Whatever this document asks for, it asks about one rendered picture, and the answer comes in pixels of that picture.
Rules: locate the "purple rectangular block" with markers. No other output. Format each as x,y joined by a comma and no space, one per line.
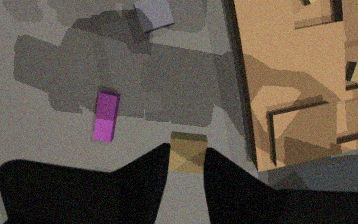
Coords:
106,115

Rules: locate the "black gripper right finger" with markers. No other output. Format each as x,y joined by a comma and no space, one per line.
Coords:
234,196

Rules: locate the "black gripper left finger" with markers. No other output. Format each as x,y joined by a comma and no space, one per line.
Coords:
131,194

